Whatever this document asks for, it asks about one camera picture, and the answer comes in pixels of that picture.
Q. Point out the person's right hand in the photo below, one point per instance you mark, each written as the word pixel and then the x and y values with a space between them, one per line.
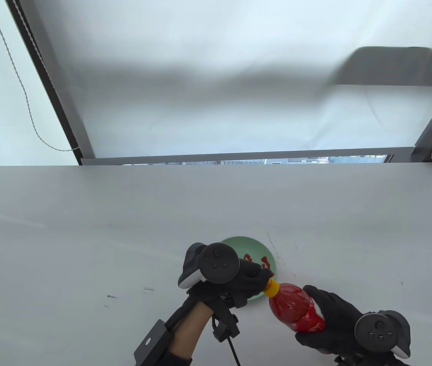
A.
pixel 338 328

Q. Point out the person's left hand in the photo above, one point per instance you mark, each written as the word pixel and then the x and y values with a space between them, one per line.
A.
pixel 248 282

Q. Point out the green plate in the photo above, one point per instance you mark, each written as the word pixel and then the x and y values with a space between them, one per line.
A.
pixel 252 246

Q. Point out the red ketchup bottle yellow cap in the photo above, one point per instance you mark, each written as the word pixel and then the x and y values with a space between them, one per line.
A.
pixel 294 307

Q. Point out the person's left forearm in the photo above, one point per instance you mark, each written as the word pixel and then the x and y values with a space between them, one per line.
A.
pixel 191 329

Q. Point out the black forearm sensor box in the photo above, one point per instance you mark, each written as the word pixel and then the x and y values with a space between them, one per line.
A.
pixel 151 343

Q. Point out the red ketchup pattern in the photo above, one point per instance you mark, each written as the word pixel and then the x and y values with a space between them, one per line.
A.
pixel 266 265

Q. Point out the black and white controller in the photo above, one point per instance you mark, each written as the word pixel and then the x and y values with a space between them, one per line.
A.
pixel 380 331
pixel 218 263

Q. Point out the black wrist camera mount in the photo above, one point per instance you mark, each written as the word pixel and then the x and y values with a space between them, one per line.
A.
pixel 225 324

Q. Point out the grey window bottom rail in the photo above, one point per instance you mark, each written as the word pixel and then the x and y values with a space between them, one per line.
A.
pixel 239 156

